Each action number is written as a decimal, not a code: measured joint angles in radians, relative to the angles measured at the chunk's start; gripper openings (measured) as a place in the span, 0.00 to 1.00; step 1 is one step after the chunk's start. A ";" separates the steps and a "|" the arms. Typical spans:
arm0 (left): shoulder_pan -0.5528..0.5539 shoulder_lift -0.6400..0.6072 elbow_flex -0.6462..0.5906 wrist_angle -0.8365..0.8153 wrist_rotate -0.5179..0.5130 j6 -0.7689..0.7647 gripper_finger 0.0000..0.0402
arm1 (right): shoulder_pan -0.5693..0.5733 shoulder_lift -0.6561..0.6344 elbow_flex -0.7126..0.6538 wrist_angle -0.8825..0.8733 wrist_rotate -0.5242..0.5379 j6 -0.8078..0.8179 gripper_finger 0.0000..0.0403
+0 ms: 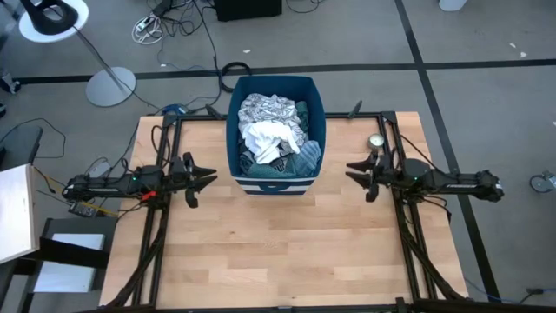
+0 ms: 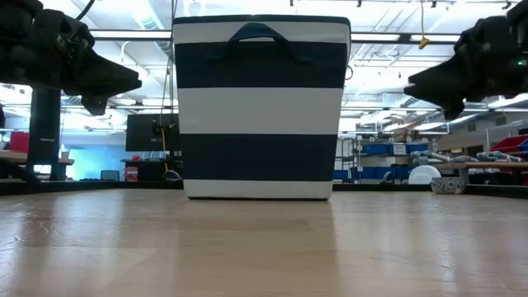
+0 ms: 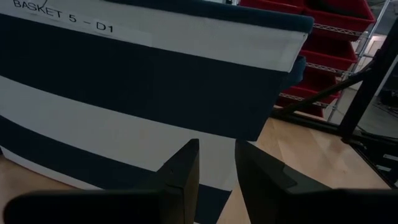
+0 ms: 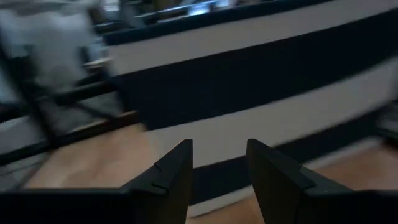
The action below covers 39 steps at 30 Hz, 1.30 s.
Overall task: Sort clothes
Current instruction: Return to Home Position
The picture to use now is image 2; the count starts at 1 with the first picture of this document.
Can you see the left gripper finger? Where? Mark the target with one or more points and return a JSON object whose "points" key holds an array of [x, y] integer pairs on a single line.
{"points": [[103, 78], [95, 105]]}

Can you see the black monitor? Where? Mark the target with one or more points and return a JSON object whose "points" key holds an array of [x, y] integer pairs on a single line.
{"points": [[142, 132]]}

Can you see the black metal table frame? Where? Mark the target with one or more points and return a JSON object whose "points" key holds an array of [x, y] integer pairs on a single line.
{"points": [[82, 187]]}

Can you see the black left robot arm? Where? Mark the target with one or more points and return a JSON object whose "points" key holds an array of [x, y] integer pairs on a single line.
{"points": [[44, 132]]}

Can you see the navy white striped fabric bin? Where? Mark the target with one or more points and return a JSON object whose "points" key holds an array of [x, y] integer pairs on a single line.
{"points": [[260, 111]]}

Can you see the white round object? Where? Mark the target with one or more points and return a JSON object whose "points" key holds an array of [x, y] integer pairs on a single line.
{"points": [[422, 175]]}

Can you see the blue storage bins with label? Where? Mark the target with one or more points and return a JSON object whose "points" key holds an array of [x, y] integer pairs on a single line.
{"points": [[375, 148]]}

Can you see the small round grey bowl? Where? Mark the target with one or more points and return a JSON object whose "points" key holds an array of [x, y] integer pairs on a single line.
{"points": [[447, 185]]}

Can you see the clothes pile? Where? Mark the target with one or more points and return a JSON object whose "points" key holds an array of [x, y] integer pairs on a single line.
{"points": [[491, 156]]}

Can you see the red box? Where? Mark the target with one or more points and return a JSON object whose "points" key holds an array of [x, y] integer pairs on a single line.
{"points": [[18, 142]]}

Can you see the wooden table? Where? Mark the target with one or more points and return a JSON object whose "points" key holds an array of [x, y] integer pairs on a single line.
{"points": [[16, 156], [486, 165]]}

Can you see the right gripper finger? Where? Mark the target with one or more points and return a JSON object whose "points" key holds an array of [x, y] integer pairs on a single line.
{"points": [[441, 82], [455, 111]]}

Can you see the red white container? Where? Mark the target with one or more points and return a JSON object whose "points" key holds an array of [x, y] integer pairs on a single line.
{"points": [[130, 174]]}

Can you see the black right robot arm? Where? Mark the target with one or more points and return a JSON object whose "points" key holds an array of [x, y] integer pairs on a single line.
{"points": [[520, 41]]}

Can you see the black desk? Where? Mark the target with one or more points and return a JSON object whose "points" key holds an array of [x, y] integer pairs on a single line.
{"points": [[148, 169]]}

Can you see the red bin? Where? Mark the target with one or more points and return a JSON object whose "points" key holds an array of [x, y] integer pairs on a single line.
{"points": [[509, 145]]}

